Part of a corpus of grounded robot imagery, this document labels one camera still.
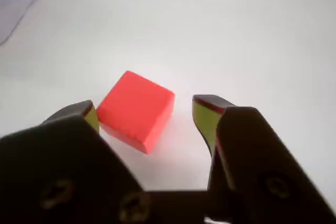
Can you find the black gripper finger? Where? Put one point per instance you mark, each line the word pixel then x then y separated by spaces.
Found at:
pixel 262 169
pixel 52 169

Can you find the red lego block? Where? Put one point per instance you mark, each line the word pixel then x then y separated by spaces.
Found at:
pixel 134 108

